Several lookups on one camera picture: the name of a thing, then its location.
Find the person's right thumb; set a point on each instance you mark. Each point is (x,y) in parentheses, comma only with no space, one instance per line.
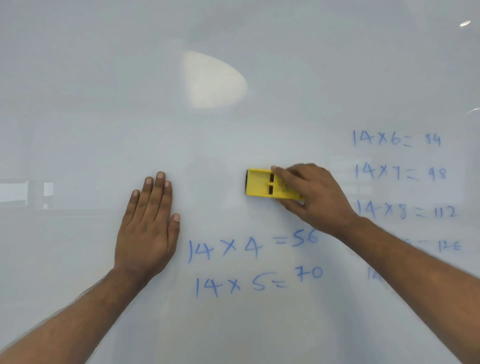
(290,205)

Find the person's left hand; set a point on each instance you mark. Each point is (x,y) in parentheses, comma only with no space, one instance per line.
(144,236)

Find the yellow whiteboard eraser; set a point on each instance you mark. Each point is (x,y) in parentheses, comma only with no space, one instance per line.
(258,183)

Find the person's left forearm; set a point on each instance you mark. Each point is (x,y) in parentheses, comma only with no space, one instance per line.
(71,322)

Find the person's right hand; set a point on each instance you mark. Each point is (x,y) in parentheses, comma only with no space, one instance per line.
(322,202)

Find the person's left thumb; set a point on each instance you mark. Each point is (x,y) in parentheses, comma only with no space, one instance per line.
(174,229)

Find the white whiteboard with blue writing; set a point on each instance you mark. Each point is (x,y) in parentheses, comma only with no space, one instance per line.
(112,93)

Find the person's left little finger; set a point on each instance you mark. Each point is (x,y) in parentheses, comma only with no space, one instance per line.
(131,208)

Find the person's left middle finger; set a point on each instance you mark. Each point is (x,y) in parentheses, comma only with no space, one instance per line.
(158,193)

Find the person's right forearm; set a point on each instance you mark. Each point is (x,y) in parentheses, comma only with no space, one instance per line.
(420,288)

